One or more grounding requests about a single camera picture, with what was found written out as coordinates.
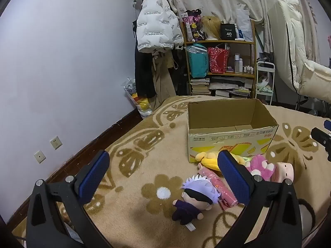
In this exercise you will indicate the tall white bottle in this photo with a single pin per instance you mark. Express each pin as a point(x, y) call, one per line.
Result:
point(237, 63)

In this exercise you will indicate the blonde wig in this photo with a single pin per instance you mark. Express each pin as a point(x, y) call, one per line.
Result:
point(210, 24)

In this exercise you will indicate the black box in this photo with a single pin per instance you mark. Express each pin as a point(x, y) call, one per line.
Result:
point(228, 32)

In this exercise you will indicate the white plastic bag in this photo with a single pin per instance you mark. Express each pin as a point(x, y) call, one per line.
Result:
point(244, 23)

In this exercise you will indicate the white puffer jacket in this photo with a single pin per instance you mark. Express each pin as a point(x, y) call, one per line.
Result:
point(155, 23)

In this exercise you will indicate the magenta plush toy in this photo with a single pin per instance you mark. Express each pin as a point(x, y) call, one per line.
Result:
point(258, 164)

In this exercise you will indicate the beige patterned blanket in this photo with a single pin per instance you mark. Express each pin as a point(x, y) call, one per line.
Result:
point(144, 165)

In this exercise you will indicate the white-haired plush doll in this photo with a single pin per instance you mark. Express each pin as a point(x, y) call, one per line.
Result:
point(196, 193)

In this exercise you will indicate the pink patterned bag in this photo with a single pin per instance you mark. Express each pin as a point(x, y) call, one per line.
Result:
point(192, 28)

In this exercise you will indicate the green and white bundle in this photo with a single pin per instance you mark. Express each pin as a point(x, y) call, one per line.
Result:
point(265, 86)

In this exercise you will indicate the black hanging garment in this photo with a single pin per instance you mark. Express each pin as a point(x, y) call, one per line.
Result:
point(143, 75)

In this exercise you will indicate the teal bag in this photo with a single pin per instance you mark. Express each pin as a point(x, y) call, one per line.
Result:
point(197, 62)

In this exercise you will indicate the pink packet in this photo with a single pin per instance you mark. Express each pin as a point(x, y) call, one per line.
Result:
point(214, 180)

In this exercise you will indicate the beige hanging garment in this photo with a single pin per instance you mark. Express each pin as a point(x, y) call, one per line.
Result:
point(161, 82)

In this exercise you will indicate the wall socket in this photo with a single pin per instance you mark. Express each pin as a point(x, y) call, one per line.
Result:
point(40, 157)
point(56, 142)

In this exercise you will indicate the stack of books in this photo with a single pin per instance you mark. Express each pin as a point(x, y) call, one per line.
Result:
point(199, 87)

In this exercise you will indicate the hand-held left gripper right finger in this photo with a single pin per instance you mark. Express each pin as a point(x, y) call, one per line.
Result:
point(234, 178)

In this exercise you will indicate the white metal cart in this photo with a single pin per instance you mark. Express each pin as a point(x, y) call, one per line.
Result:
point(270, 66)

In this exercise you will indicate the pink pig plush toy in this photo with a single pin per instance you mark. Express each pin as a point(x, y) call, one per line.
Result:
point(284, 171)

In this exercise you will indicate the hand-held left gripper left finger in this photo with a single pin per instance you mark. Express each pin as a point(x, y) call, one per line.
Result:
point(94, 175)

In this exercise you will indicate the red patterned bag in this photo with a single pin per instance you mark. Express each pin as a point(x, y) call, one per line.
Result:
point(218, 60)

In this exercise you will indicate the yellow plush toy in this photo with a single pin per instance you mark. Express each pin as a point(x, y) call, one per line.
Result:
point(206, 160)

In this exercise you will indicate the pile of papers and books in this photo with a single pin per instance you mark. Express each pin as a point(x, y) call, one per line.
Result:
point(230, 87)

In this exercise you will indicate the wooden shelf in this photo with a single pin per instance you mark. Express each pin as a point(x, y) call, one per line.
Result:
point(219, 74)

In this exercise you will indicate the clear plastic bag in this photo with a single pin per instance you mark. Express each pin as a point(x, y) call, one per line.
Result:
point(138, 103)

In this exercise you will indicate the white padded chair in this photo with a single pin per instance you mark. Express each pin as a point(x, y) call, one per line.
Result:
point(292, 44)

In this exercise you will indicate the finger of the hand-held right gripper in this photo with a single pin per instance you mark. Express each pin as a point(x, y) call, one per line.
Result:
point(328, 124)
point(320, 137)

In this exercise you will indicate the printed cardboard box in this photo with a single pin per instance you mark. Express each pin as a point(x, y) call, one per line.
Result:
point(227, 140)

